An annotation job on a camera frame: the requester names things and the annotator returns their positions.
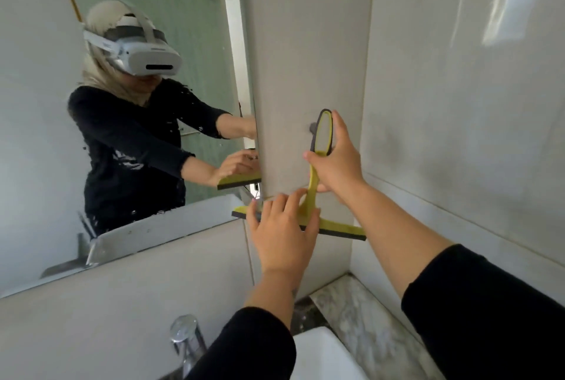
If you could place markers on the yellow window squeegee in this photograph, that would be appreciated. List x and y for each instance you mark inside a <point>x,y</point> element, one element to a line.
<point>314,181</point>

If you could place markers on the person's right hand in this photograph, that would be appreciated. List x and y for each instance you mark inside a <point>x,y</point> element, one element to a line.
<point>342,167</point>

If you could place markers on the person's left thumb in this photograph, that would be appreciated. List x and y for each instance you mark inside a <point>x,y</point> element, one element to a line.
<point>313,223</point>

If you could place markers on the person's left hand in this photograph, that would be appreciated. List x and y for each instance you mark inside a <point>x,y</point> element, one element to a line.
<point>282,243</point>

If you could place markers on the person's left middle finger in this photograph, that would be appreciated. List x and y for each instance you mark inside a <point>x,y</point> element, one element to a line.
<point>279,205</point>

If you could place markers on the person's right forearm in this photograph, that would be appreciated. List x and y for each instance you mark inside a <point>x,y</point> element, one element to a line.
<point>397,238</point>

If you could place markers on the wall mirror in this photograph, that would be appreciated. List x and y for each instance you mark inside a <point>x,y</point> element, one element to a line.
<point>39,137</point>

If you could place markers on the person's right thumb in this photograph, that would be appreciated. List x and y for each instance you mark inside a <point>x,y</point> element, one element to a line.
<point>314,157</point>

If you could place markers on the white sink basin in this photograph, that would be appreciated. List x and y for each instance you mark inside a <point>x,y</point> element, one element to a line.
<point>324,357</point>

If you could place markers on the chrome faucet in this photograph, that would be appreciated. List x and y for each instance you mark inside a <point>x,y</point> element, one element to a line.
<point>185,335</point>

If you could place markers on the black long-sleeve shirt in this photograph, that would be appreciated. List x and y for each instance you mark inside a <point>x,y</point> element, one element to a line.
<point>485,318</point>

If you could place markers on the person's left forearm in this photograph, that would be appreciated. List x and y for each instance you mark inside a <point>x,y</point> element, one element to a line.
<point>276,291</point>

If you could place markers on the person's left little finger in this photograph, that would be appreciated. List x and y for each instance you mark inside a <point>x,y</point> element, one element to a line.
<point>252,213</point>

